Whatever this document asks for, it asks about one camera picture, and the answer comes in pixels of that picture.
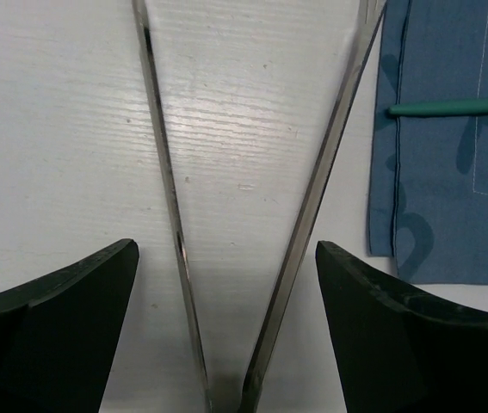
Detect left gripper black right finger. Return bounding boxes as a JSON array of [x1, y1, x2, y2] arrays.
[[316, 241, 488, 412]]

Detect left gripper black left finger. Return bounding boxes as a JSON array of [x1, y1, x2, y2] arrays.
[[0, 238, 139, 412]]

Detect steel kitchen tongs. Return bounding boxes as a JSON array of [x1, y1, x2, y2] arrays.
[[132, 1, 388, 412]]

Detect blue cloth placemat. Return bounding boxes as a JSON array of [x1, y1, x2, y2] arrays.
[[368, 1, 488, 285]]

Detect green plastic stick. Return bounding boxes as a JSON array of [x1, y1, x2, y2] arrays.
[[386, 98, 488, 118]]

